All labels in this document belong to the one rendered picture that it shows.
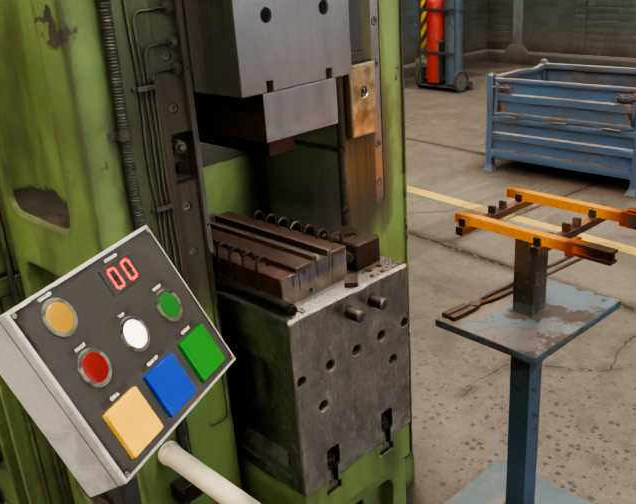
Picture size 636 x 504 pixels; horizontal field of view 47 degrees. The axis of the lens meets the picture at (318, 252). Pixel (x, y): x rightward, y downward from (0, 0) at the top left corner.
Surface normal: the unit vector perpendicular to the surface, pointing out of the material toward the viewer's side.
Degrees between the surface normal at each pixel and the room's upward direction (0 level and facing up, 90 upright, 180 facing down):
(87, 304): 60
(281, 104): 90
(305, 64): 90
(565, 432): 0
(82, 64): 90
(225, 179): 90
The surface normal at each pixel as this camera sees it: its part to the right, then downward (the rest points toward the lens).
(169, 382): 0.78, -0.40
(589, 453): -0.07, -0.93
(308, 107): 0.70, 0.22
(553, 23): -0.78, 0.26
